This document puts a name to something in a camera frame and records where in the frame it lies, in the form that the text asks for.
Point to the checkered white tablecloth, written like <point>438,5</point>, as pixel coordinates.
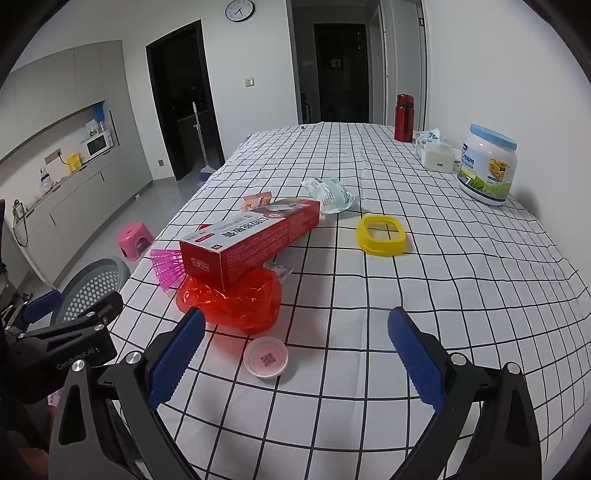
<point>487,281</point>

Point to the round wall clock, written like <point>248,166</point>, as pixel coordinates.
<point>239,10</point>

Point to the red toothpaste box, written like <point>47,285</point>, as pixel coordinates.
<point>221,253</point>

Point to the grey kitchen cabinet counter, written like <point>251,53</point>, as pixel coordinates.
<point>64,220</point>

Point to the blue water dispenser bottle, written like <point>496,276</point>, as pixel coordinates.
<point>99,116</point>

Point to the grey perforated laundry basket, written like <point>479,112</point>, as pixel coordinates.
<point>89,285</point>

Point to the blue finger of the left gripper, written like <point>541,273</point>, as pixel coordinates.
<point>38,308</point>

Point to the blue broom with handle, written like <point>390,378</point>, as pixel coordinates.
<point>207,170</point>

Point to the round white plastic lid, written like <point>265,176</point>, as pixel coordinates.
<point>266,357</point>

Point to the pink plastic stool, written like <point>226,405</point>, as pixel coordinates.
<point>133,239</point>

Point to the red plastic bag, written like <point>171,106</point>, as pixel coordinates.
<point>251,305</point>

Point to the clear jug on counter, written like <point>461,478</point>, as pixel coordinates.
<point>46,182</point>

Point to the red thermos bottle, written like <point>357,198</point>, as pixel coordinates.
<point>404,118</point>

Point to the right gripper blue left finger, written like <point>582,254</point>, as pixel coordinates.
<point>170,354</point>

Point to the white teal snack wrapper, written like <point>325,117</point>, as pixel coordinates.
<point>334,197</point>

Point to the white microwave oven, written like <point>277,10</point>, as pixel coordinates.
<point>98,144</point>

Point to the milk powder jar blue lid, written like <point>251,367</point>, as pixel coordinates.
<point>487,165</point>

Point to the small pink snack packet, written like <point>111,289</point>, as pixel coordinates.
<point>255,201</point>

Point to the white tissue box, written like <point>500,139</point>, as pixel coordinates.
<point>434,152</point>

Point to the yellow box on counter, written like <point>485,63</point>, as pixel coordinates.
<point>74,162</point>

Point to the wall light switch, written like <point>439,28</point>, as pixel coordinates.
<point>250,82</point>

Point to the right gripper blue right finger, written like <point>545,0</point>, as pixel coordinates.
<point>425,374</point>

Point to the pink plastic mesh basket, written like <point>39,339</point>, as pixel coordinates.
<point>168,267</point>

